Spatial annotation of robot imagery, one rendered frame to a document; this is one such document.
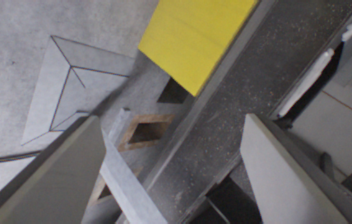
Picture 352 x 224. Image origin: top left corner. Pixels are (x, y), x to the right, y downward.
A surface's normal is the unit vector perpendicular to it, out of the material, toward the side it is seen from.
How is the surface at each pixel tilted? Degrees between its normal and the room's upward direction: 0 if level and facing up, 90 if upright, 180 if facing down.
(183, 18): 90
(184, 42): 90
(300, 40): 90
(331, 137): 90
